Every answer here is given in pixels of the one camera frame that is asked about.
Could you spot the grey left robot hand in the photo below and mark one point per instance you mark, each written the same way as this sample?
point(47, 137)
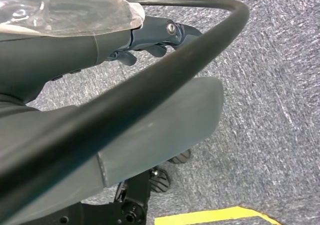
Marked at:
point(50, 51)

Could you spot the black ribbed robot foot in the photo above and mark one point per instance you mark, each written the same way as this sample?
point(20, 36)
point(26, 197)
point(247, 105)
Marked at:
point(160, 181)
point(180, 157)

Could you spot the yellow floor tape outline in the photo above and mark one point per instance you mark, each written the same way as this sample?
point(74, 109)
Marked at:
point(212, 215)

